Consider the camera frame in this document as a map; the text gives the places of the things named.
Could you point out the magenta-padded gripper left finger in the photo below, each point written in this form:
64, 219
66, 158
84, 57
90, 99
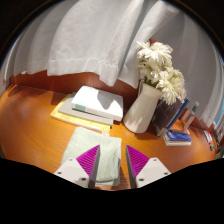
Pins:
74, 170

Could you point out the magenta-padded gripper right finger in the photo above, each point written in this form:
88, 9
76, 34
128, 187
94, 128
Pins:
151, 170

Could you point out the pale green towel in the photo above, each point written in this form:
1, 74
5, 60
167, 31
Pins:
86, 141

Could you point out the blue flat book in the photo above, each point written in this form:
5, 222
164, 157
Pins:
178, 137

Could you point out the yellow flat book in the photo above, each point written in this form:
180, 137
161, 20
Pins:
61, 116

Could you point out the dark standing book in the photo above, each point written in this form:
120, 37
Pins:
165, 115

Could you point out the white ceramic vase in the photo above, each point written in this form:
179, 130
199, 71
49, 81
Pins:
141, 111

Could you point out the grey flat book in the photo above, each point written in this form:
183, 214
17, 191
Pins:
66, 108

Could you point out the small dark flat object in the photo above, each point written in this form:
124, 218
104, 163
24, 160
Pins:
212, 147

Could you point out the blue standing book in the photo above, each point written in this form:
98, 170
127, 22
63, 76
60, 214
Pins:
180, 111

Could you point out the red flat booklet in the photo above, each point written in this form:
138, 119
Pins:
208, 136

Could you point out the clear bottle with green cap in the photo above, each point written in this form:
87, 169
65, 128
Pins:
190, 116

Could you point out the window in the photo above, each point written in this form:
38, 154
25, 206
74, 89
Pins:
219, 118

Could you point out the white flower bouquet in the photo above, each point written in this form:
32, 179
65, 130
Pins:
160, 71

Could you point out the white curtain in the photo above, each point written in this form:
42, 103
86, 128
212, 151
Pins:
90, 36

